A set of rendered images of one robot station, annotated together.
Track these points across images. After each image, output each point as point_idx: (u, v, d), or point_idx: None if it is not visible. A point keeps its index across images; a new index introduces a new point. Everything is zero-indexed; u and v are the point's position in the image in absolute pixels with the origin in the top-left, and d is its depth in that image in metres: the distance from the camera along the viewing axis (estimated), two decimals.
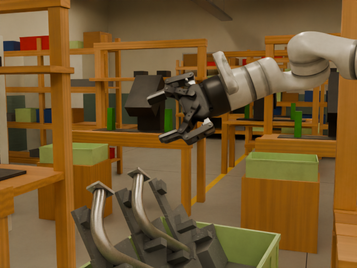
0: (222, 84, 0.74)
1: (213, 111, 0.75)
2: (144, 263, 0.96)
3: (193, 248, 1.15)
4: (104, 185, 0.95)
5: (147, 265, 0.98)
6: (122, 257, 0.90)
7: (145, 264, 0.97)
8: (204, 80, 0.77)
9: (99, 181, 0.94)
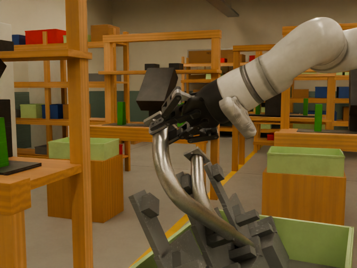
0: None
1: None
2: (215, 214, 0.78)
3: (258, 243, 0.98)
4: None
5: None
6: (194, 203, 0.72)
7: (215, 215, 0.79)
8: (208, 105, 0.68)
9: (160, 111, 0.75)
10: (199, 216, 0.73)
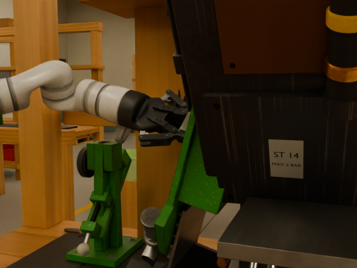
0: None
1: (133, 128, 0.79)
2: None
3: None
4: (188, 116, 0.75)
5: None
6: None
7: None
8: None
9: None
10: None
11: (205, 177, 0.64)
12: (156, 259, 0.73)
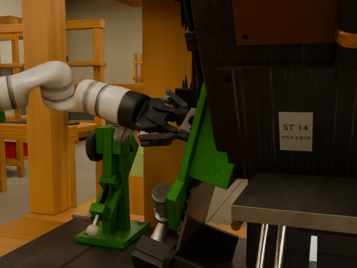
0: None
1: (133, 129, 0.79)
2: (159, 224, 0.76)
3: None
4: (188, 116, 0.75)
5: (157, 232, 0.74)
6: None
7: (159, 227, 0.75)
8: None
9: (190, 108, 0.76)
10: None
11: (215, 153, 0.65)
12: None
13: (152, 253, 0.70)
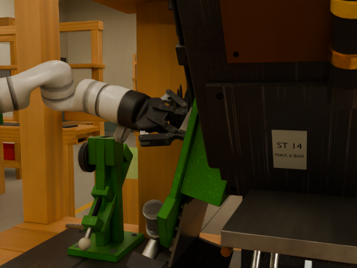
0: None
1: (133, 128, 0.79)
2: None
3: None
4: (188, 116, 0.75)
5: None
6: None
7: None
8: None
9: (190, 108, 0.76)
10: None
11: (207, 169, 0.64)
12: (156, 259, 0.73)
13: None
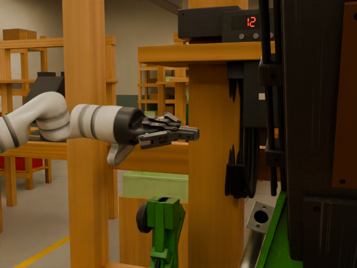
0: None
1: (129, 139, 0.77)
2: None
3: None
4: (253, 211, 0.76)
5: None
6: None
7: None
8: None
9: (255, 201, 0.77)
10: None
11: (289, 261, 0.66)
12: None
13: None
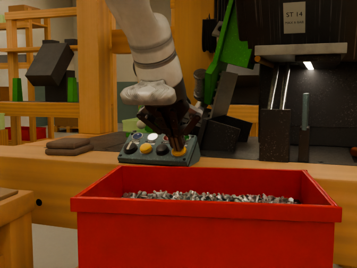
0: None
1: (183, 98, 0.69)
2: (196, 105, 1.05)
3: None
4: (217, 26, 1.04)
5: None
6: None
7: (196, 106, 1.04)
8: None
9: (219, 21, 1.05)
10: None
11: (239, 42, 0.95)
12: None
13: None
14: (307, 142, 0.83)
